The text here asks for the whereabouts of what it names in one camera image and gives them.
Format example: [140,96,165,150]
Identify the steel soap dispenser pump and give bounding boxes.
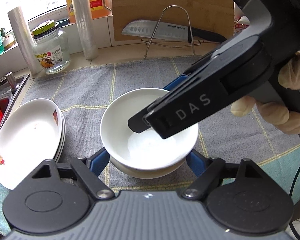
[0,71,19,93]

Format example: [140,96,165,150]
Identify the red plastic basin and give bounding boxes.
[0,97,10,140]

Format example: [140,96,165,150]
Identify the white bowl with pink print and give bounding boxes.
[109,152,190,180]
[100,87,199,171]

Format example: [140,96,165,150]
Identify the grey and blue checked towel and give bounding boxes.
[0,55,300,235]

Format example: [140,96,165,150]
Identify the small potted plant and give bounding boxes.
[0,27,15,50]

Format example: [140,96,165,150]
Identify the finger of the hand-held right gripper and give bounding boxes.
[162,54,215,92]
[128,36,264,139]

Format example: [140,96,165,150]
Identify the kitchen knife with black handle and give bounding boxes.
[122,19,228,44]

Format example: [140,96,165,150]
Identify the short cling film roll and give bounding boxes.
[7,6,42,75]

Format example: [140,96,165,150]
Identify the steel sink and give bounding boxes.
[0,74,30,140]

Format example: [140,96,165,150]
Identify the tall cling film roll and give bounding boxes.
[71,0,99,60]

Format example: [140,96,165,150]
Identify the person's right hand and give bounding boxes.
[231,51,300,135]

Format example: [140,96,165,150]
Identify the plastic food bags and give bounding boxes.
[233,4,252,38]

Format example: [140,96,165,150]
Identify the metal wire rack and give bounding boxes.
[140,5,202,59]

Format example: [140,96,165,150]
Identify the glass jar with green lid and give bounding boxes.
[32,21,72,75]

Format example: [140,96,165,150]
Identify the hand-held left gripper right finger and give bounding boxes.
[181,149,260,200]

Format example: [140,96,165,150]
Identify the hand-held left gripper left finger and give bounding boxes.
[31,148,115,200]

